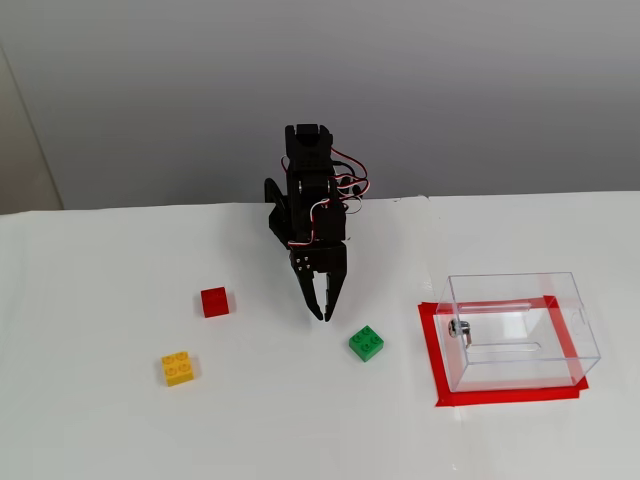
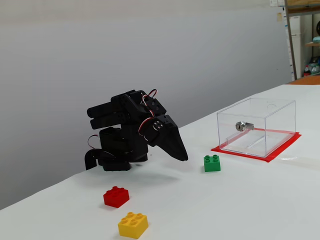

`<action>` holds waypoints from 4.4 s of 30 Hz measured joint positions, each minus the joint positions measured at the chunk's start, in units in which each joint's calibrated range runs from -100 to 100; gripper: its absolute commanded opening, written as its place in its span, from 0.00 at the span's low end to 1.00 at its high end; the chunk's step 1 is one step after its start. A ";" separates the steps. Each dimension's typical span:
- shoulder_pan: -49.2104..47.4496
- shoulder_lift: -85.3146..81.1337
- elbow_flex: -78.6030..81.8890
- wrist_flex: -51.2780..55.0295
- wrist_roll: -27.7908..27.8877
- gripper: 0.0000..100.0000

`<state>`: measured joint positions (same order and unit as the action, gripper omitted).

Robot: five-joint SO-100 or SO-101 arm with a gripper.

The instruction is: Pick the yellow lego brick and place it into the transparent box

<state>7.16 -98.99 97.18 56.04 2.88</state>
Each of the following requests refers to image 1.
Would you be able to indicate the red tape frame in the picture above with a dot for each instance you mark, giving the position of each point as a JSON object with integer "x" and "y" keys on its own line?
{"x": 430, "y": 350}

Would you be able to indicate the green lego brick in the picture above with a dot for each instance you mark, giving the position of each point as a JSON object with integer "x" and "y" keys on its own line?
{"x": 366, "y": 343}

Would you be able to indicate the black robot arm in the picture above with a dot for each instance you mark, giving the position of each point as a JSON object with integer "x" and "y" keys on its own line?
{"x": 305, "y": 150}

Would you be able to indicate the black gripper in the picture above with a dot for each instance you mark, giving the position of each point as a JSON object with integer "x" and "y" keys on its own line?
{"x": 324, "y": 261}

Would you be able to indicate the transparent plastic box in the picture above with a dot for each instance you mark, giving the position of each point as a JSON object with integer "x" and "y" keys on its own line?
{"x": 520, "y": 370}

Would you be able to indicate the black table clamp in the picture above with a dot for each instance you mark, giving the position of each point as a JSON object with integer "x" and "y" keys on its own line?
{"x": 274, "y": 192}

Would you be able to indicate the red lego brick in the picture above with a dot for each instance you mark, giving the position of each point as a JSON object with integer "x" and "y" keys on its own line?
{"x": 217, "y": 302}

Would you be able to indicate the yellow lego brick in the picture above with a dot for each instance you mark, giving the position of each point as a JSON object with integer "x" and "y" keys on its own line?
{"x": 178, "y": 369}

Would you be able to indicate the silver cam lock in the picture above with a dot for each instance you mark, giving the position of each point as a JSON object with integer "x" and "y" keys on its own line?
{"x": 459, "y": 330}

